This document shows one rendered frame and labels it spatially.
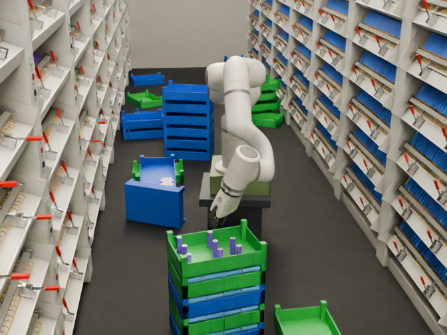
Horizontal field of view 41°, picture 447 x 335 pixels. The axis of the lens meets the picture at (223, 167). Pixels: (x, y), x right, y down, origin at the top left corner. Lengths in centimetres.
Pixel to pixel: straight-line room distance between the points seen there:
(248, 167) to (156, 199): 117
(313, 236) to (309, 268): 30
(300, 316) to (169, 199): 97
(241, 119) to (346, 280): 99
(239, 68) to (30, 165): 79
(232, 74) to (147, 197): 115
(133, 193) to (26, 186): 141
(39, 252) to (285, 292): 113
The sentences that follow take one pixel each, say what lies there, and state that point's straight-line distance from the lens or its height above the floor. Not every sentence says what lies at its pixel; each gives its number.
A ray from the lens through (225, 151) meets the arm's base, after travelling 266.
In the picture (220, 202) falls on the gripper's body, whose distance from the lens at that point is 197.
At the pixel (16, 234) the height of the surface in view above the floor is 72.
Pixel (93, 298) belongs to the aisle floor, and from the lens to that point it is 251.
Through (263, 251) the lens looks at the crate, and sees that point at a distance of 204.
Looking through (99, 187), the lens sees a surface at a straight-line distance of 317.
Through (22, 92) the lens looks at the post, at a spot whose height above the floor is 100.
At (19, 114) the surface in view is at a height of 95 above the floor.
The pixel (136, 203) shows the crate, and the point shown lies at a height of 10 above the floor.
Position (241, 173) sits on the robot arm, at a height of 67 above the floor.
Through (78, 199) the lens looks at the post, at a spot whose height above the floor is 39.
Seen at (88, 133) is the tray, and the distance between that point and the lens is 280.
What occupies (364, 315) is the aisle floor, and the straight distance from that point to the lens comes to 243.
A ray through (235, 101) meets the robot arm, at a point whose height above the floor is 86.
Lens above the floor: 138
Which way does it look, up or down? 22 degrees down
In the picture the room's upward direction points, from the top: straight up
